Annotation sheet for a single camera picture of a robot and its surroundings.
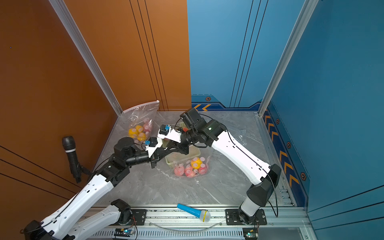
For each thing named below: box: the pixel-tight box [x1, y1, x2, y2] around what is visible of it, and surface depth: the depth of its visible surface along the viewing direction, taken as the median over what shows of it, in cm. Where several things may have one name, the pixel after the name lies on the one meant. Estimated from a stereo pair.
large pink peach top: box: [185, 166, 196, 178], surface depth 84 cm
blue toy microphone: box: [177, 203, 211, 223], surface depth 75 cm
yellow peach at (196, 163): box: [190, 157, 203, 169], surface depth 81 cm
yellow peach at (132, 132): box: [128, 128, 138, 139], surface depth 96 cm
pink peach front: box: [143, 123, 152, 135], surface depth 96 cm
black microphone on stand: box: [62, 135, 91, 183], surface depth 69 cm
